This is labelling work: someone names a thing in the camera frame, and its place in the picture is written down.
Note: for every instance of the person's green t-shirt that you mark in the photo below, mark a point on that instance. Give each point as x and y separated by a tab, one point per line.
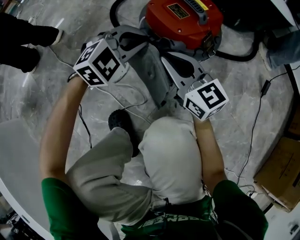
234	206

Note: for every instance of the red steel vacuum cleaner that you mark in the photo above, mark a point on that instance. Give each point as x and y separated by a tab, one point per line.
182	21

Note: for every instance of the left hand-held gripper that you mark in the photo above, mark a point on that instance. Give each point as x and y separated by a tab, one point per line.
105	63

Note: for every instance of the large brown cardboard box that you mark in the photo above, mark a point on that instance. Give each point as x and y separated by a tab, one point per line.
279	171

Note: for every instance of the white round table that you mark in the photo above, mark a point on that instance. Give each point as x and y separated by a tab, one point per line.
14	164

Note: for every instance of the person's left forearm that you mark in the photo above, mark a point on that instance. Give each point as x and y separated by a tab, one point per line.
61	122

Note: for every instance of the person's light grey trousers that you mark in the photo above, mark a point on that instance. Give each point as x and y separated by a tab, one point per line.
173	152

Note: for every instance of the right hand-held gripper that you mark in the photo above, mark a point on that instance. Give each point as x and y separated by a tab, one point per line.
211	96

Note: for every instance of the person's left black shoe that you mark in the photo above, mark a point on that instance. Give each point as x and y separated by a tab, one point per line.
122	122

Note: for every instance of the black power adapter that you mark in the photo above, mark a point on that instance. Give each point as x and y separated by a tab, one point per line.
265	87

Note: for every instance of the person's right forearm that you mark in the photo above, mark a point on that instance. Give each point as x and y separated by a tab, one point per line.
211	154

